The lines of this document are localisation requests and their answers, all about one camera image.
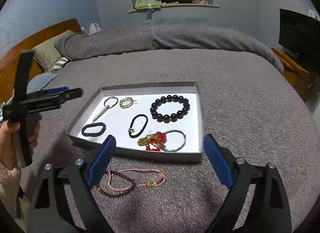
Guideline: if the wooden window shelf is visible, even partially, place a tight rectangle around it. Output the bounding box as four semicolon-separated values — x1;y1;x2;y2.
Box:
127;3;221;14

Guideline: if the striped pillow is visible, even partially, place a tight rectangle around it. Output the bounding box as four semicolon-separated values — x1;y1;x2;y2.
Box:
48;57;69;72

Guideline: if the light blue blanket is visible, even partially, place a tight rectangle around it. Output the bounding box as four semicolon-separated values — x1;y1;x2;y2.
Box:
27;72;59;94

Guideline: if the olive green pillow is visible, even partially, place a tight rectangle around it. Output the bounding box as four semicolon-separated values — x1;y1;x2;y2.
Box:
33;30;74;72

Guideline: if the pink cord necklace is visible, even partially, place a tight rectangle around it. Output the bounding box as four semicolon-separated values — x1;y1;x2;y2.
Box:
106;168;167;191

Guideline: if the green cloth on shelf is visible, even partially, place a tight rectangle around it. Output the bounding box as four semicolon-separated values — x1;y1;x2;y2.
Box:
135;0;162;10

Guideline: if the grey shallow tray box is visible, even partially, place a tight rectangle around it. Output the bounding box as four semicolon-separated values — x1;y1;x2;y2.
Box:
66;82;204;162

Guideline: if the red bead bracelet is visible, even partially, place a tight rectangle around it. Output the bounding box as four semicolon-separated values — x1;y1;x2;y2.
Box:
145;131;167;152

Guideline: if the person's left hand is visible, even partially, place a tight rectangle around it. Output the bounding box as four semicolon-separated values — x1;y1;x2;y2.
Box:
0;118;43;171

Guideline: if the grey duvet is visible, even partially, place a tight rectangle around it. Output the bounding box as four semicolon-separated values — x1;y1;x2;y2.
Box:
54;18;284;72

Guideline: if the white plastic bag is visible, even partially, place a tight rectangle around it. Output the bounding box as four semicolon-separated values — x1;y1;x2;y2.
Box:
89;23;101;35

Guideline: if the thin silver bangle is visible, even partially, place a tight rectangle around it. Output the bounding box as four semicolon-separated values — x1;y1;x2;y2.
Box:
104;96;119;108

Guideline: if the wooden headboard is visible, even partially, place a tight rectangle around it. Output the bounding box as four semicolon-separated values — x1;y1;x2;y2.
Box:
1;18;81;103

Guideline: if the large black bead bracelet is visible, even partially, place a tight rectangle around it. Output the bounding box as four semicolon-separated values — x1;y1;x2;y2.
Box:
150;93;190;123

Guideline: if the small dark bead bracelet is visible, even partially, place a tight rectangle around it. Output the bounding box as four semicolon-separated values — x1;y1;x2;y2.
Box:
81;122;107;138

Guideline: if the silver wire bangle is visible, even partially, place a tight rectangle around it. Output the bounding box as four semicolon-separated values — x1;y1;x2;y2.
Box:
163;129;187;153

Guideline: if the black hair tie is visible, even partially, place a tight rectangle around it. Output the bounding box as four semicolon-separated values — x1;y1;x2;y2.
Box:
128;114;149;139

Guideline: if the dark garnet bead bracelet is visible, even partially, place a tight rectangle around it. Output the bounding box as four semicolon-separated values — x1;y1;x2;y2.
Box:
96;169;137;198

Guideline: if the grey bed cover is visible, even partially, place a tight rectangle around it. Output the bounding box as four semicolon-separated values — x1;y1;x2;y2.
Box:
18;47;316;233

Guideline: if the white wall hook rack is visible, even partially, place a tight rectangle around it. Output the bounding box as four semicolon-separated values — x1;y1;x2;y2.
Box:
309;9;320;21

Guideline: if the cream fluffy rug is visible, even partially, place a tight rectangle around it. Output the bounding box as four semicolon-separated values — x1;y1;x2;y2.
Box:
0;163;21;218

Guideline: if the wooden tv stand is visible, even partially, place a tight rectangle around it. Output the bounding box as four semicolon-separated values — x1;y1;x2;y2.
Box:
272;48;316;102

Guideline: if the black tv monitor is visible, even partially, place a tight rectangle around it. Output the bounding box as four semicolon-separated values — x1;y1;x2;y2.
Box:
279;8;319;74

